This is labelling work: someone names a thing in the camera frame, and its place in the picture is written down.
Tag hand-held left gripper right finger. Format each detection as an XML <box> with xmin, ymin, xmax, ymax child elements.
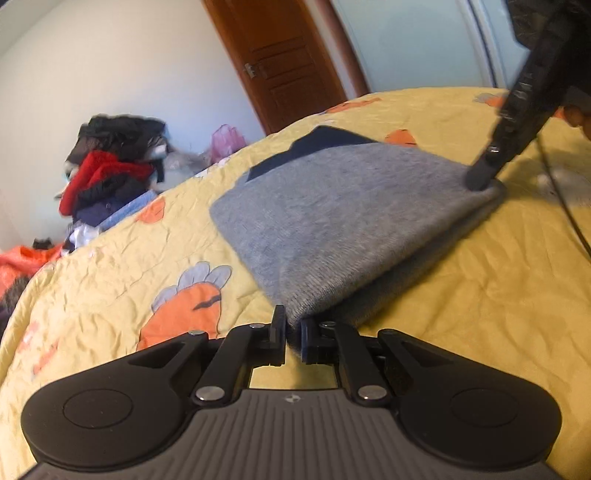
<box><xmin>300</xmin><ymin>318</ymin><xmax>463</xmax><ymax>408</ymax></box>

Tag black clothes heap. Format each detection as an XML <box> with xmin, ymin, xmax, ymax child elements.
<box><xmin>69</xmin><ymin>114</ymin><xmax>168</xmax><ymax>162</ymax></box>

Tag light blue knitted garment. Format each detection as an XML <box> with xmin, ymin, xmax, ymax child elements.
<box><xmin>99</xmin><ymin>191</ymin><xmax>158</xmax><ymax>232</ymax></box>

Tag grey and navy sweater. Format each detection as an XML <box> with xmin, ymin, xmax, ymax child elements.
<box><xmin>209</xmin><ymin>124</ymin><xmax>507</xmax><ymax>329</ymax></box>

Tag red fleece garment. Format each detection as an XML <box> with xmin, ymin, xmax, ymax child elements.
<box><xmin>59</xmin><ymin>151</ymin><xmax>154</xmax><ymax>217</ymax></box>

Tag black jacket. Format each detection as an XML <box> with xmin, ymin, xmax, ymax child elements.
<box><xmin>76</xmin><ymin>178</ymin><xmax>149</xmax><ymax>213</ymax></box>

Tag white crumpled cloth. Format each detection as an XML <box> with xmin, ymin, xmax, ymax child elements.
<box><xmin>65</xmin><ymin>224</ymin><xmax>103</xmax><ymax>253</ymax></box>

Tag pale grey bedding bundle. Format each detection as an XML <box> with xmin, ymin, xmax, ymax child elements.
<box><xmin>161</xmin><ymin>147</ymin><xmax>209</xmax><ymax>180</ymax></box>

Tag brown wooden door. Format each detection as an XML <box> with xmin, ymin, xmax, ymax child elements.
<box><xmin>202</xmin><ymin>0</ymin><xmax>371</xmax><ymax>137</ymax></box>

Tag pale wardrobe door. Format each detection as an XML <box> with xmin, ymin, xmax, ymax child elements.
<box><xmin>329</xmin><ymin>0</ymin><xmax>514</xmax><ymax>97</ymax></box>

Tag pink plastic bag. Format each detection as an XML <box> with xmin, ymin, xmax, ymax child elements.
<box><xmin>211</xmin><ymin>124</ymin><xmax>246</xmax><ymax>165</ymax></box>

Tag black cable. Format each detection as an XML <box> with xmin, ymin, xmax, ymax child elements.
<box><xmin>537</xmin><ymin>133</ymin><xmax>591</xmax><ymax>260</ymax></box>

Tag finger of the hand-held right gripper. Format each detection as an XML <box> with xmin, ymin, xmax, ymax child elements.
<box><xmin>464</xmin><ymin>87</ymin><xmax>573</xmax><ymax>193</ymax></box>

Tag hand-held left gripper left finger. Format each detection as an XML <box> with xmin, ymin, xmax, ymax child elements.
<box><xmin>134</xmin><ymin>305</ymin><xmax>287</xmax><ymax>407</ymax></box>

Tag yellow carrot print blanket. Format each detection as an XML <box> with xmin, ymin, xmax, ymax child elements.
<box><xmin>0</xmin><ymin>85</ymin><xmax>591</xmax><ymax>480</ymax></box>

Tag orange plastic bag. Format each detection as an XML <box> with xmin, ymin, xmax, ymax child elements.
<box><xmin>0</xmin><ymin>244</ymin><xmax>64</xmax><ymax>297</ymax></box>

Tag navy garment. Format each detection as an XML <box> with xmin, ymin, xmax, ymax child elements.
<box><xmin>76</xmin><ymin>199</ymin><xmax>139</xmax><ymax>228</ymax></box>

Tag dark patterned garment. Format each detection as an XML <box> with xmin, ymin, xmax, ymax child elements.
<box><xmin>0</xmin><ymin>277</ymin><xmax>25</xmax><ymax>339</ymax></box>

